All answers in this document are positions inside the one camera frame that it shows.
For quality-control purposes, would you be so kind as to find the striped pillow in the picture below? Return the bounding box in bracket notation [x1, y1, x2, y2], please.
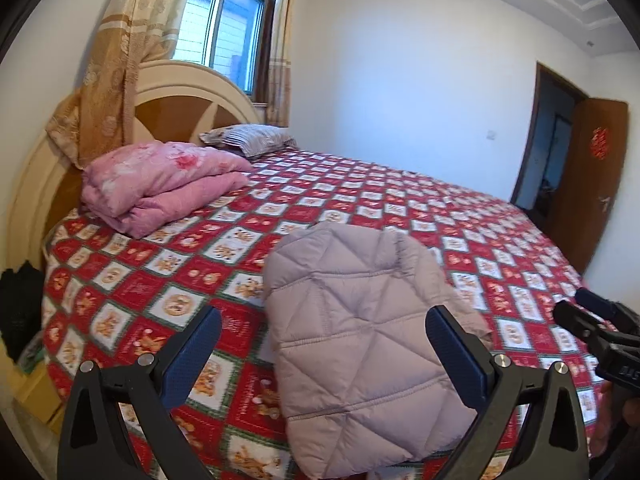
[199, 124, 297, 160]

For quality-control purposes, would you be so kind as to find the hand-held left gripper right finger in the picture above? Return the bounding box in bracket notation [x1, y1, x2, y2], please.
[424, 304, 593, 480]

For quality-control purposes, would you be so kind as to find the dark wooden door frame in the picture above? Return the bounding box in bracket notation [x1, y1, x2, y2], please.
[510, 60, 592, 216]

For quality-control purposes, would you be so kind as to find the window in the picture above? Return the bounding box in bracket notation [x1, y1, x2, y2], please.
[170, 0, 278, 108]

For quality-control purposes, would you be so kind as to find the light quilted puffer jacket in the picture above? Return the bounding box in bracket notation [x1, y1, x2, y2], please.
[262, 221, 493, 480]

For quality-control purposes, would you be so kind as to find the cream and brown headboard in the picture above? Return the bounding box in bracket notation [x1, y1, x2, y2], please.
[5, 59, 266, 281]

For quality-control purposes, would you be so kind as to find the pink folded quilt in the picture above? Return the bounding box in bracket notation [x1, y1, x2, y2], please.
[81, 141, 255, 240]

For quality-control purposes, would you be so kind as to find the cream bedside cabinet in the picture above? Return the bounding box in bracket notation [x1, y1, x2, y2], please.
[15, 350, 68, 433]

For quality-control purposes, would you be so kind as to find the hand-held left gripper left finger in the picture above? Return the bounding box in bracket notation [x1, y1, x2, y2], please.
[56, 305, 223, 480]

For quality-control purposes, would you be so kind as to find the black cloth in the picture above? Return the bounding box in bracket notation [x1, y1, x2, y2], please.
[0, 262, 46, 361]

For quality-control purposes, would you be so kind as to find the wide beige patterned curtain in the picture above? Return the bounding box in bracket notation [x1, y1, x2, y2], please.
[46, 0, 201, 170]

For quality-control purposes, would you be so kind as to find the brown wooden door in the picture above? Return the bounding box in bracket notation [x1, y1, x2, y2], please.
[559, 97, 629, 276]

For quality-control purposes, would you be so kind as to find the red printed bedspread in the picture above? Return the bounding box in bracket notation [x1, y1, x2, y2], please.
[40, 146, 608, 480]

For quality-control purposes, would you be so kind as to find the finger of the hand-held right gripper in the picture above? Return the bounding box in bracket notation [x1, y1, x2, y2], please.
[574, 287, 640, 333]
[552, 299, 608, 348]

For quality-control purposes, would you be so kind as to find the person's right hand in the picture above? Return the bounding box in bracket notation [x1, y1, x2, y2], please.
[589, 379, 623, 456]

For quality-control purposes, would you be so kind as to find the red paper door decoration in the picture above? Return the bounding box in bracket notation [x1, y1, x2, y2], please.
[590, 127, 610, 160]

